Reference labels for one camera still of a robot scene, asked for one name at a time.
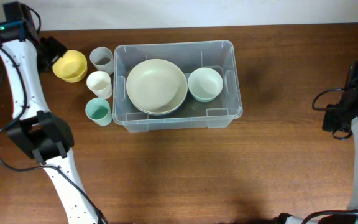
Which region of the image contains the yellow plastic bowl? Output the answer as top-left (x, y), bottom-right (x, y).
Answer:
top-left (52, 50), bottom-right (88, 83)

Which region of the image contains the grey plastic cup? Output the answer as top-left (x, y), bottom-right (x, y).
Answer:
top-left (89, 47), bottom-right (114, 75)

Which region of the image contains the cream plastic cup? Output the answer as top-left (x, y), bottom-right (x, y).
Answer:
top-left (86, 71), bottom-right (112, 99)

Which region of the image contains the mint green plastic cup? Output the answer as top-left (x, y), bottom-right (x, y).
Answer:
top-left (85, 98), bottom-right (112, 126)

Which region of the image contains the beige plastic plate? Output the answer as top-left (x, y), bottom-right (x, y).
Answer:
top-left (133, 103), bottom-right (183, 116)
top-left (126, 59), bottom-right (188, 108)

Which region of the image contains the mint green plastic bowl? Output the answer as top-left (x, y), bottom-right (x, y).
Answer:
top-left (192, 95), bottom-right (218, 103)

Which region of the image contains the white plastic bowl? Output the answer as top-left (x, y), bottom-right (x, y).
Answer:
top-left (188, 67), bottom-right (223, 98)

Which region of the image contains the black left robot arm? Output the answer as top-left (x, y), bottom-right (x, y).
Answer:
top-left (0, 1), bottom-right (107, 223)

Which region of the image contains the clear plastic storage bin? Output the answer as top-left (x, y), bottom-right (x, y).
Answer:
top-left (111, 40), bottom-right (243, 133)

